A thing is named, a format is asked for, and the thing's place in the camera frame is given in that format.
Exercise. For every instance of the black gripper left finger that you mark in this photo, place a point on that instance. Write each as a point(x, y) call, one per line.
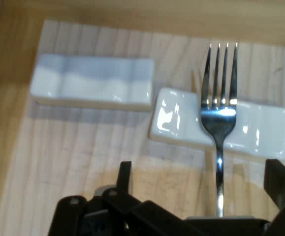
point(112, 214)

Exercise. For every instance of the light wooden tray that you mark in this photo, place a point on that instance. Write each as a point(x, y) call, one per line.
point(71, 152)

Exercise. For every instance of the silver metal fork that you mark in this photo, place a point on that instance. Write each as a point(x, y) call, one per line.
point(218, 123)

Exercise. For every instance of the white ceramic cutlery rest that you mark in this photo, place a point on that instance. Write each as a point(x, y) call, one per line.
point(176, 118)
point(90, 86)

